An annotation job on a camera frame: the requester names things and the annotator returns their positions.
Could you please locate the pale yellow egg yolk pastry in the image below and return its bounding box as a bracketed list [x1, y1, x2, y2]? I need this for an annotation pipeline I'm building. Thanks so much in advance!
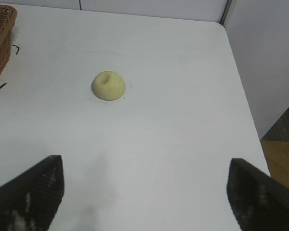
[91, 70, 126, 101]

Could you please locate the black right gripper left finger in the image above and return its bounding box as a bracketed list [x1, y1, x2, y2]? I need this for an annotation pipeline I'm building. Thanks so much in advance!
[0, 154, 65, 231]

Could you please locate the brown wooden board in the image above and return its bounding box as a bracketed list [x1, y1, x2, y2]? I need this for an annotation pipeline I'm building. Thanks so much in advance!
[260, 139, 289, 193]

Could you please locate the brown woven wicker basket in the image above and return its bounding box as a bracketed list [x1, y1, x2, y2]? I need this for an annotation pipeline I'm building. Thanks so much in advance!
[0, 5, 18, 87]

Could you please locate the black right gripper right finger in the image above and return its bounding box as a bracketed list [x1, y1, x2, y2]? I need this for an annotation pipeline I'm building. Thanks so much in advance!
[226, 157, 289, 231]

